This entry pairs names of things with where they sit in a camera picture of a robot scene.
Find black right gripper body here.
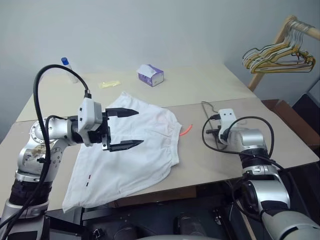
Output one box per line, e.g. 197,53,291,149
205,126,221,137

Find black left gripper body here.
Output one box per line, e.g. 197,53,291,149
87,111,112,152

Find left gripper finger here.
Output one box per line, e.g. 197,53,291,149
109,139,145,153
104,107,140,123

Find white shorts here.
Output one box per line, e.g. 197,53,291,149
61,91,182,214

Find orange hanger piece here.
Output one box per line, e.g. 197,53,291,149
180,124,194,137

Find yellow plastic packet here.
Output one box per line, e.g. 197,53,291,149
98,79,122,89

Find purple tissue box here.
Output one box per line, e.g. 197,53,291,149
136,64,165,88

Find clear bottle with blue cap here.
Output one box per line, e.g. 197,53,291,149
60,56,79,84

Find wooden clothes rack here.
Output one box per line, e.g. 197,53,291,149
247,15,320,92

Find dark rounded shape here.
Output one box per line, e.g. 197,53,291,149
173,214,212,240
117,224,142,240

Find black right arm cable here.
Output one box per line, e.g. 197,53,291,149
201,113,286,176

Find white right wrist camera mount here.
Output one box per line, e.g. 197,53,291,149
218,108,237,146

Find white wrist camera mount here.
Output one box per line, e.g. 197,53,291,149
218,108,237,146
77,98,103,147

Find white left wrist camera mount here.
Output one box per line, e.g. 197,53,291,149
77,98,103,147

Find bunch of wire hangers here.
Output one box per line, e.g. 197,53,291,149
241,21,313,72

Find gold wire hanger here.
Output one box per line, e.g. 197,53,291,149
246,23,316,74

